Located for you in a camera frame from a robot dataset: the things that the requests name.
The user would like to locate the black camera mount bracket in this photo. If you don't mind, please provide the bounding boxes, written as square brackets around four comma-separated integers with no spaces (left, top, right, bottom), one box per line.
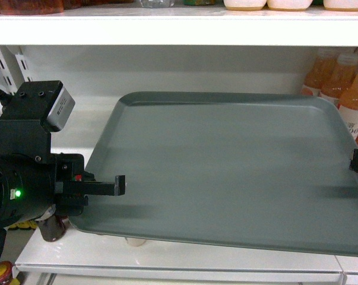
[0,81,63,164]

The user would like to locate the white upper shelf board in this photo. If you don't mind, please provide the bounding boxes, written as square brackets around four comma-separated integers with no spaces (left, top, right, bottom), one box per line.
[0,3,358,47]

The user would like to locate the grey-green rectangular tray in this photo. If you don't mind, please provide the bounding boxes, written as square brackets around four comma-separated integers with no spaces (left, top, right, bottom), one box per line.
[70,92,358,257]

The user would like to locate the white lower shelf board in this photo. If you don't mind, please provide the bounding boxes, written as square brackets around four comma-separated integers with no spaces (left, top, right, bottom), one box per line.
[15,229,341,273]

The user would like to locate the dark soda bottle left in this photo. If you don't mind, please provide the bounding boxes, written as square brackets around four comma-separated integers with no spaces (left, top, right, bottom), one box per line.
[36,215,68,242]

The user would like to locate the orange juice bottle back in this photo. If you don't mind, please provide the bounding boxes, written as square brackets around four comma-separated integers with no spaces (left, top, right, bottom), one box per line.
[300,47,339,96]

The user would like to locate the red-brown packet upper shelf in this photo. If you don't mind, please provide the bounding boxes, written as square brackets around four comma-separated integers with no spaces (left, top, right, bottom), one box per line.
[0,0,64,15]

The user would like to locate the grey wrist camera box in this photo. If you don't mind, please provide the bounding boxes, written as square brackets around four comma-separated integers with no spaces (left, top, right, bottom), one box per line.
[46,87,75,132]

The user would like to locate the orange juice bottle middle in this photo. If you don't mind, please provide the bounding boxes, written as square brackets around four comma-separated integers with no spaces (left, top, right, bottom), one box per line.
[319,53,358,106]

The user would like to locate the clear water bottle upper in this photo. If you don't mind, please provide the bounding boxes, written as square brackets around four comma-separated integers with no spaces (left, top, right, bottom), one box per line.
[140,0,175,8]

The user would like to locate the white slotted shelf upright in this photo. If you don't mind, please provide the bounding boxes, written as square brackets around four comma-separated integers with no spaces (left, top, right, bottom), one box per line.
[0,45,32,92]

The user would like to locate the white bottle upper shelf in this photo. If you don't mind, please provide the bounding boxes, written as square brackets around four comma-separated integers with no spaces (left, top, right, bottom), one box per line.
[223,0,267,11]

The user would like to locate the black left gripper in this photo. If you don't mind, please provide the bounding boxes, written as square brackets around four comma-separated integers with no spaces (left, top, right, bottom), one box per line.
[49,153,126,217]

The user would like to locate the white shelf board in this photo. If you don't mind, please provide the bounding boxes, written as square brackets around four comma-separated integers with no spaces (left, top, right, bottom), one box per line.
[0,3,358,47]
[15,229,341,273]

